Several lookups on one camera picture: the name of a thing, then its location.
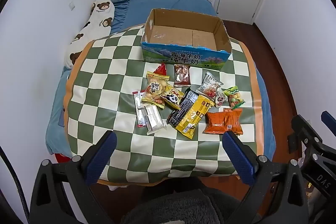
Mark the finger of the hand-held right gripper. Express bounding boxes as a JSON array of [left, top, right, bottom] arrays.
[[287, 114, 323, 153], [321, 111, 336, 135]]

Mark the wide white snack packet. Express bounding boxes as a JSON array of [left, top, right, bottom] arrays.
[[144, 104, 168, 135]]

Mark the black cable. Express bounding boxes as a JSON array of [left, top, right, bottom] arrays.
[[0, 147, 29, 224]]

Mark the yellow biscuit ball packet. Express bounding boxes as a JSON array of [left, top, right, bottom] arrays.
[[141, 71, 170, 110]]

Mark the green snack packet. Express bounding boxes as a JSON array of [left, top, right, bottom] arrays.
[[223, 85, 245, 109]]

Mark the cardboard box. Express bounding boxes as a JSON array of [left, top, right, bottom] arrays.
[[140, 8, 232, 69]]

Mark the brown red snack packet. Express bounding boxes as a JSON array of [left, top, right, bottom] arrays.
[[173, 64, 192, 87]]

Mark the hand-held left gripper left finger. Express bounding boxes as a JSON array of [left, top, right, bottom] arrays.
[[30, 130, 117, 224]]

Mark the red object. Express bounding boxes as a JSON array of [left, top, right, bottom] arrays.
[[54, 153, 72, 163]]

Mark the green white checkered mat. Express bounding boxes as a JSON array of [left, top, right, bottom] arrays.
[[64, 23, 276, 185]]

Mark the white bear print pillow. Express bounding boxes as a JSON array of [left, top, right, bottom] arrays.
[[64, 0, 115, 68]]

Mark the orange snack packet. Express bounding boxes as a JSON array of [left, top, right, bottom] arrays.
[[203, 111, 231, 134], [223, 108, 243, 136]]

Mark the white red snack packet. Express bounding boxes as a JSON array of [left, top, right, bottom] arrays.
[[196, 71, 223, 99]]

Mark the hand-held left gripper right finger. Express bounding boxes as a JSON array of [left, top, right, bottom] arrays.
[[223, 130, 307, 224]]

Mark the blue bed sheet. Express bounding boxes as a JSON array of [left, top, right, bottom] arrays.
[[45, 0, 276, 156]]

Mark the slim red white packet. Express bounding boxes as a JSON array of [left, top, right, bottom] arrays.
[[132, 91, 147, 128]]

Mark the yellow panda print packet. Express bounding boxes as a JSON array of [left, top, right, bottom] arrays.
[[161, 84, 185, 110]]

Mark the small dark red white packet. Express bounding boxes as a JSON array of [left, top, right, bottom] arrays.
[[215, 88, 227, 108]]

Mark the narrow white snack packet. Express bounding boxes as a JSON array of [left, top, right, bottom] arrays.
[[138, 105, 150, 127]]

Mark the large yellow snack packet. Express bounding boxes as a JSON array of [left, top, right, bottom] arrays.
[[172, 94, 215, 140]]

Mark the small red snack packet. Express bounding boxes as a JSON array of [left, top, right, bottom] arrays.
[[154, 63, 168, 76]]

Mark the black snack packet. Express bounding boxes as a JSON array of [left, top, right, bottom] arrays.
[[167, 87, 200, 128]]

